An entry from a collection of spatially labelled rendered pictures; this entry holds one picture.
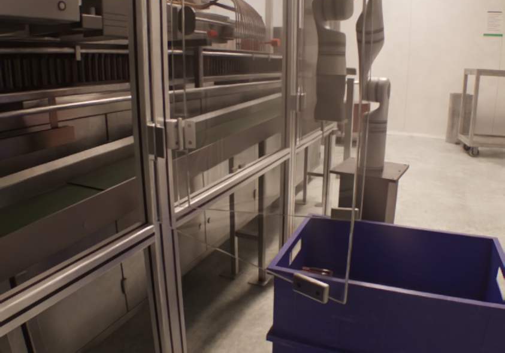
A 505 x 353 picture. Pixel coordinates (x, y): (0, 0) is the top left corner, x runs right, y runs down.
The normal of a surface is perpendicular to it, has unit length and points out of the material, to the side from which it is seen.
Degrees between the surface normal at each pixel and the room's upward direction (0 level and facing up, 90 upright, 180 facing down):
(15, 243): 90
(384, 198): 90
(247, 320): 0
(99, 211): 90
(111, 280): 90
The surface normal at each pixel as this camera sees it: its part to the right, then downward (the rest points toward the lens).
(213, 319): 0.00, -0.97
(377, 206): -0.55, 0.21
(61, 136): 0.91, 0.11
